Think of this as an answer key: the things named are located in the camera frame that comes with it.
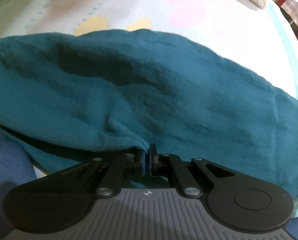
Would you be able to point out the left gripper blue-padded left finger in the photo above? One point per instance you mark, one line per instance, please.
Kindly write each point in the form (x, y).
(102, 175)

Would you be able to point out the blue trouser leg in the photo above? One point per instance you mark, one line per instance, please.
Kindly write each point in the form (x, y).
(15, 169)

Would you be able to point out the teal pants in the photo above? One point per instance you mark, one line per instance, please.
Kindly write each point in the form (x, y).
(63, 98)

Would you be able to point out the floral patterned bed sheet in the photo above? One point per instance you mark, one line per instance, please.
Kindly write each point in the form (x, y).
(258, 40)

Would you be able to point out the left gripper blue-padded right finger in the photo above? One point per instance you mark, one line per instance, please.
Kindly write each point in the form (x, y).
(191, 178)

